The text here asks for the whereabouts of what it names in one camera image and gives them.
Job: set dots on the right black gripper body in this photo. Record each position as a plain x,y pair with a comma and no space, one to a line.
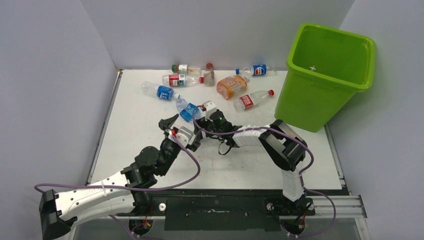
207,126

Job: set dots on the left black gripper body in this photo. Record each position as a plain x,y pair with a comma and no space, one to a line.
169,153

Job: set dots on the crushed blue label bottle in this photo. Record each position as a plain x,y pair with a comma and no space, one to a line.
187,110

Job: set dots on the blue label water bottle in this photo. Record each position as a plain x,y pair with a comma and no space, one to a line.
159,91

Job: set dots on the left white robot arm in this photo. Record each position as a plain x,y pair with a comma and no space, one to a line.
123,193

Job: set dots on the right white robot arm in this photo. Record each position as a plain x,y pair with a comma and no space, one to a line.
285,148

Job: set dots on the green plastic bin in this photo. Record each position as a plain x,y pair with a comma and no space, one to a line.
345,65

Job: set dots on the orange bottle white cap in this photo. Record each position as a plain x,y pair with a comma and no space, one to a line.
232,86

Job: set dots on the red label clear bottle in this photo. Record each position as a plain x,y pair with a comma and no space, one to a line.
252,100

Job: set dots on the red blue label bottle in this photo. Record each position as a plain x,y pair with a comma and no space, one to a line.
181,80

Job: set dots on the red cap small bottle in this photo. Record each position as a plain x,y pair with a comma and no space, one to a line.
209,75

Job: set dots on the green cap brown bottle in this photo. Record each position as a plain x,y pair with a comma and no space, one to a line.
186,69

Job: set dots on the far pepsi bottle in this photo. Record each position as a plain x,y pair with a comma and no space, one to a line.
258,70

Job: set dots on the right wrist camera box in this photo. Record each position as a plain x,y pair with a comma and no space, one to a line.
208,108

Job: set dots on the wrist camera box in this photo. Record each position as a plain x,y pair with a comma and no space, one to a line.
183,135
208,108

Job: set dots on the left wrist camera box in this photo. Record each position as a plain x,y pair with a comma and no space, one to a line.
183,135

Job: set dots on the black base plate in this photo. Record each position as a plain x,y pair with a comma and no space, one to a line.
220,209

